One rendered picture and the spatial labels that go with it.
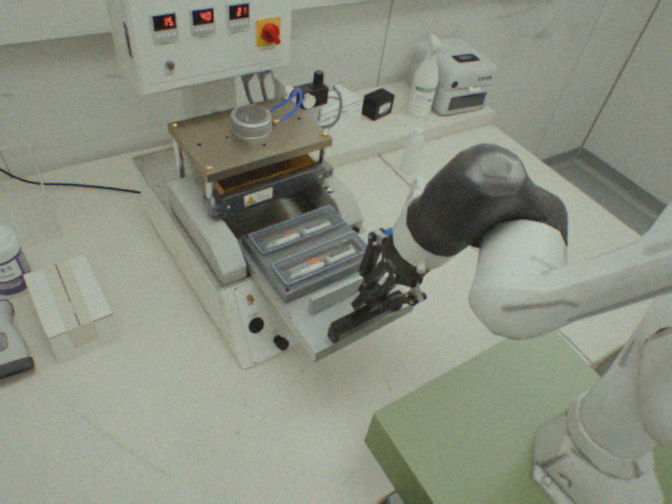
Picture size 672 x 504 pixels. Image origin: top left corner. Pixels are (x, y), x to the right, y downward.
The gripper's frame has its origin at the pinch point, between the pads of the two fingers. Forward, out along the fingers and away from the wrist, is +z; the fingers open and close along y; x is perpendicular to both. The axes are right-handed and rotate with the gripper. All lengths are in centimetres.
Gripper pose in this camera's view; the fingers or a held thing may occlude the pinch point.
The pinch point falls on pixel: (366, 296)
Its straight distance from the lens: 87.0
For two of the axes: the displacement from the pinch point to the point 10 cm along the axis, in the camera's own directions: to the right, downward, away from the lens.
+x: 8.1, -3.6, 4.7
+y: 5.1, 8.3, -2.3
